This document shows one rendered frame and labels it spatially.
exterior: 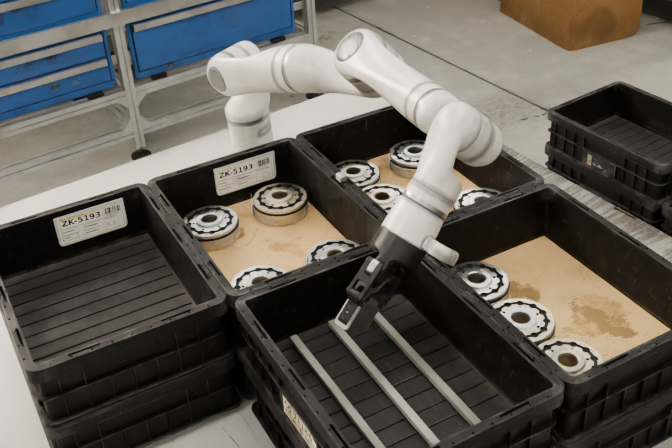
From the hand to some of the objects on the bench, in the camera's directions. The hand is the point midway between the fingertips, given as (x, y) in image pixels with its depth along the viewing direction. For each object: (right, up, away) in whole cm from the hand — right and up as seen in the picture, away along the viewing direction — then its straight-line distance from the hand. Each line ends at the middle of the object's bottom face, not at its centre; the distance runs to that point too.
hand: (352, 323), depth 127 cm
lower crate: (+32, -12, +20) cm, 40 cm away
